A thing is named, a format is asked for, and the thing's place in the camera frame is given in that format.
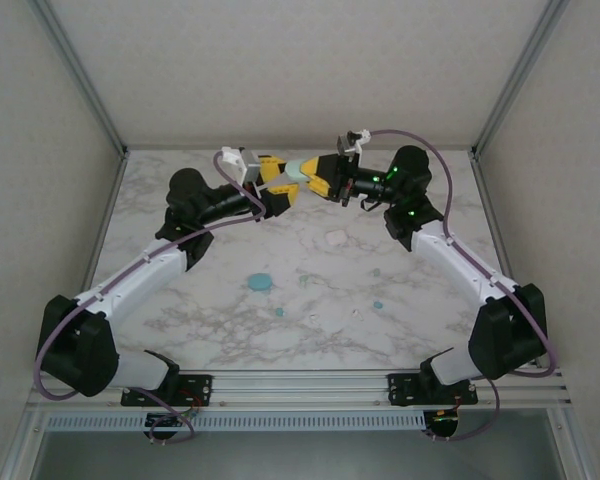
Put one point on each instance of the mint green earbud charging case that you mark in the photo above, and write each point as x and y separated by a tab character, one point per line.
297	172

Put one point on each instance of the white earbud charging case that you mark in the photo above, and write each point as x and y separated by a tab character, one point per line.
336	236

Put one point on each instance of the blue earbud charging case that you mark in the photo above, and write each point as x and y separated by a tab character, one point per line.
258	282

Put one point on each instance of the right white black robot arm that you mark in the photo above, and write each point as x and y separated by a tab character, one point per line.
460	265

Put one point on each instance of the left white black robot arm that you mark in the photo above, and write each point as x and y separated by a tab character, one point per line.
130	285

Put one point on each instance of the left controller board with LED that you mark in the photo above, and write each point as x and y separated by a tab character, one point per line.
165	421

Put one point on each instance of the controller board with led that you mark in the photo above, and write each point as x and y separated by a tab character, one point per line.
445	417
165	421

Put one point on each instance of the right controller board with LED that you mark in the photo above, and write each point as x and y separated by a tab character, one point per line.
445	417

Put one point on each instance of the aluminium frame crossbar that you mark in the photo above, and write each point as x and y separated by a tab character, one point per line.
300	147

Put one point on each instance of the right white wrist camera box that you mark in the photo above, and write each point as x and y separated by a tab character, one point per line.
347	142

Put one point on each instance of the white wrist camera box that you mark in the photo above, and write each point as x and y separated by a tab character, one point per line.
237	160
347	142

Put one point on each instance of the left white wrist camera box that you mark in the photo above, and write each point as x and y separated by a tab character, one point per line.
237	160

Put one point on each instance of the aluminium table side rail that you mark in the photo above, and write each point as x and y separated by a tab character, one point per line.
111	200
499	240

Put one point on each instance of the aluminium frame post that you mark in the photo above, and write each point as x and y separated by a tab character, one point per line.
82	80
515	80
24	452
576	452

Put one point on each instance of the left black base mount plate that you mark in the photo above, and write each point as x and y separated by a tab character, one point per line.
200	387

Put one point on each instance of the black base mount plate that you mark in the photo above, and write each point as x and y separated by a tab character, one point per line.
405	390
200	387

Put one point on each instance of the aluminium mounting rail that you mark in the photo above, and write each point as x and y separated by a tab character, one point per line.
300	387

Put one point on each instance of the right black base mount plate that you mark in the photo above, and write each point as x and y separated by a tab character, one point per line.
405	390

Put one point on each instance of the aluminium lower frame post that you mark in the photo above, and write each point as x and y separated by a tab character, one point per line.
24	452
576	452

